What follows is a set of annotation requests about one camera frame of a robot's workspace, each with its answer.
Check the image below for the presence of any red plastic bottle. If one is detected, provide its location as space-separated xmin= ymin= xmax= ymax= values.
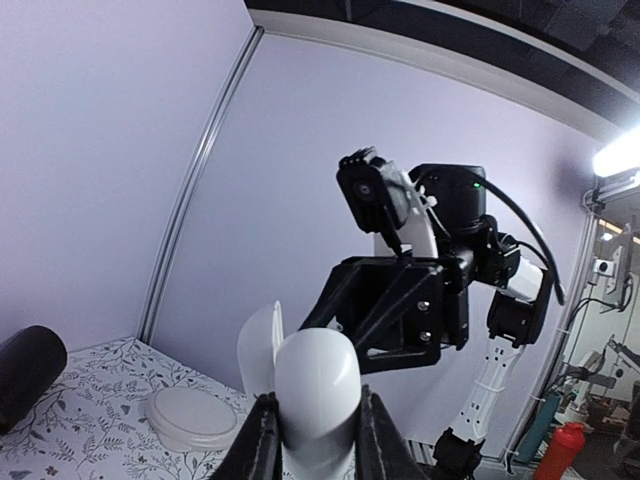
xmin=533 ymin=422 xmax=585 ymax=480

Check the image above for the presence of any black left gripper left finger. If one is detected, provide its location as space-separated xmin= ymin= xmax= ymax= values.
xmin=214 ymin=392 xmax=280 ymax=480

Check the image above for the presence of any floral patterned table mat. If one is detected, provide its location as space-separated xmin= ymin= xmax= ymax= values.
xmin=1 ymin=338 xmax=249 ymax=479

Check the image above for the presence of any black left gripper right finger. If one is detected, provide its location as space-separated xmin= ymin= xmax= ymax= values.
xmin=355 ymin=385 xmax=425 ymax=480

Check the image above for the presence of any white round dish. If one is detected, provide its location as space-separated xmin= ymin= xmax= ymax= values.
xmin=143 ymin=387 xmax=241 ymax=453

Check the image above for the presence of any white earbud charging case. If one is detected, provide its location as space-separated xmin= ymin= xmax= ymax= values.
xmin=236 ymin=301 xmax=361 ymax=479

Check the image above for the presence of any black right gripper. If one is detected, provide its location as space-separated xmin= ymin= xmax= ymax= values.
xmin=300 ymin=249 xmax=473 ymax=374

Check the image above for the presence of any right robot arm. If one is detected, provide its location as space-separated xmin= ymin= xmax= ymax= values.
xmin=304 ymin=157 xmax=565 ymax=445

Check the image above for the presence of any black cylinder speaker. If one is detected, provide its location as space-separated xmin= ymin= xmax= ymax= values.
xmin=1 ymin=325 xmax=68 ymax=435

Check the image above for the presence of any right aluminium corner post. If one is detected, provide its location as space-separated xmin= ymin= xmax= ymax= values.
xmin=136 ymin=26 xmax=264 ymax=345

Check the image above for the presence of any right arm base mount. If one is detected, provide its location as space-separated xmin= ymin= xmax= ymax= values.
xmin=431 ymin=428 xmax=485 ymax=480

